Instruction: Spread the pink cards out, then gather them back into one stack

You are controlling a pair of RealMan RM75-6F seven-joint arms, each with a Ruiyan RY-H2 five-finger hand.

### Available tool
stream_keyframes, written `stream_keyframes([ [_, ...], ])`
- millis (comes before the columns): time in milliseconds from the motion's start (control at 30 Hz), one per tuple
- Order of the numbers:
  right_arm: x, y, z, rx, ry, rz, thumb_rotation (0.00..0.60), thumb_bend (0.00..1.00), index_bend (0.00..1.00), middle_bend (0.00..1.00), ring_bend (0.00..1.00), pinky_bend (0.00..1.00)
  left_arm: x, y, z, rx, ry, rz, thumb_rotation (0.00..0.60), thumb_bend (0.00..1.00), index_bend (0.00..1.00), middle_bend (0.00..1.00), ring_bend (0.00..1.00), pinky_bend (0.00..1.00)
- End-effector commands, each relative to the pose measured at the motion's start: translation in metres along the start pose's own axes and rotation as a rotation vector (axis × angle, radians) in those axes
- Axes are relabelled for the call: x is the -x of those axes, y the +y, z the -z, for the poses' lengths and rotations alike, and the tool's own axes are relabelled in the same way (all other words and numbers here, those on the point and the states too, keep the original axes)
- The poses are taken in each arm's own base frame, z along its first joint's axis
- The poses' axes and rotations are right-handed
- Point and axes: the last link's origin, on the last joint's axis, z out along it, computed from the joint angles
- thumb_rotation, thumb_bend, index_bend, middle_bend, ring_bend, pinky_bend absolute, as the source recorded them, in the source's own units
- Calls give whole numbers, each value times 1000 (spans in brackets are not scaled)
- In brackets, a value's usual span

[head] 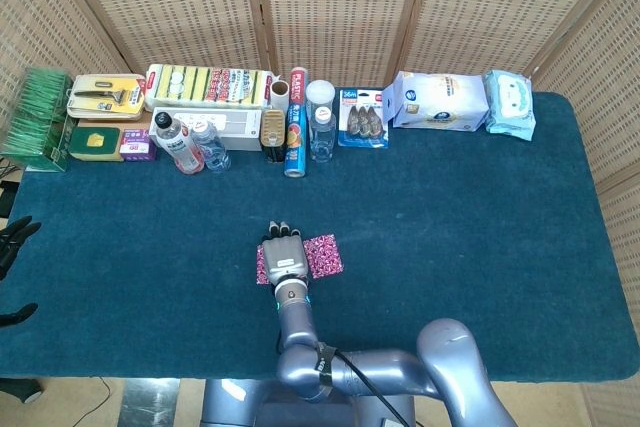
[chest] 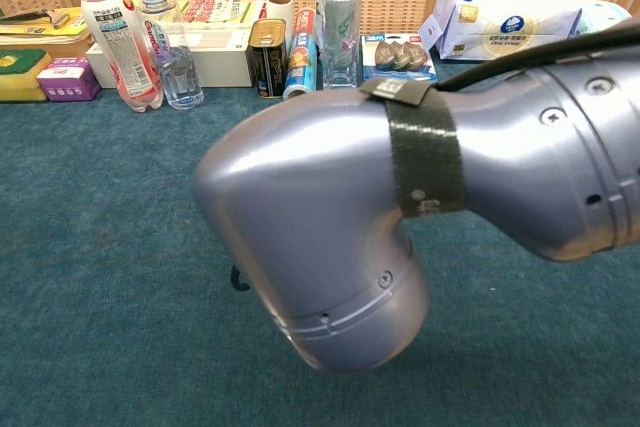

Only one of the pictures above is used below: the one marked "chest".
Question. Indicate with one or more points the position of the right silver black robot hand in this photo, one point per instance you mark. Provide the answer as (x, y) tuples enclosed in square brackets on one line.
[(235, 281)]

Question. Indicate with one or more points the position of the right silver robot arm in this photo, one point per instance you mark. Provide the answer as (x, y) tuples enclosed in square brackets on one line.
[(310, 207)]

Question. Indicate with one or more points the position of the teal carpet table mat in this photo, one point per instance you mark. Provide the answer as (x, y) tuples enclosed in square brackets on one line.
[(100, 247)]

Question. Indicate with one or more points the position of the small clear water bottle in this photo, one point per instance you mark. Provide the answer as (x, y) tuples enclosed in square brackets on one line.
[(182, 82)]

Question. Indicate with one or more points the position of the long white cardboard box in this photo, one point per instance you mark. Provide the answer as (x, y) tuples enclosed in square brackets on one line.
[(220, 62)]

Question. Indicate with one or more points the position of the black gold tin can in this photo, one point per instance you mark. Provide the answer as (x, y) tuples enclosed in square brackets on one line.
[(267, 62)]

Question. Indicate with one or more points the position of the pink drink bottle black cap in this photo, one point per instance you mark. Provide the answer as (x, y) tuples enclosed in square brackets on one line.
[(125, 62)]

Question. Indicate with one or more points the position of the tall clear bottle white cap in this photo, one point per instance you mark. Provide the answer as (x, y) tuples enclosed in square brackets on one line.
[(340, 47)]

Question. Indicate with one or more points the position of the small purple box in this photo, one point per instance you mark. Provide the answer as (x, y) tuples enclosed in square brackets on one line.
[(67, 84)]

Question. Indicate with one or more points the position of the white paper roll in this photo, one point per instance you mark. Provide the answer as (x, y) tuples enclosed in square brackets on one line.
[(279, 14)]

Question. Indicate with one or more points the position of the yellow green sponge multipack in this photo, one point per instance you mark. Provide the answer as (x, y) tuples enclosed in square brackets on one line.
[(220, 9)]

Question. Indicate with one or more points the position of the blue hooks blister pack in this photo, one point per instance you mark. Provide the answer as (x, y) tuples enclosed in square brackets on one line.
[(395, 54)]

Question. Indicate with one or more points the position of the green yellow scouring sponge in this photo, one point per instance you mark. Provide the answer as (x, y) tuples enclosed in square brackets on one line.
[(20, 77)]

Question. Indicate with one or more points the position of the yellow carded razor pack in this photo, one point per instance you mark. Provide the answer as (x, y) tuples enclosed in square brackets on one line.
[(30, 27)]

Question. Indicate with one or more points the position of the white blue tissue pack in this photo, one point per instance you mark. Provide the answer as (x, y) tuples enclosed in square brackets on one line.
[(500, 22)]

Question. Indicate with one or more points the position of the light blue wet wipes pack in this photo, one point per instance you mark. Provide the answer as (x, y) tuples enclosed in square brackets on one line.
[(605, 12)]

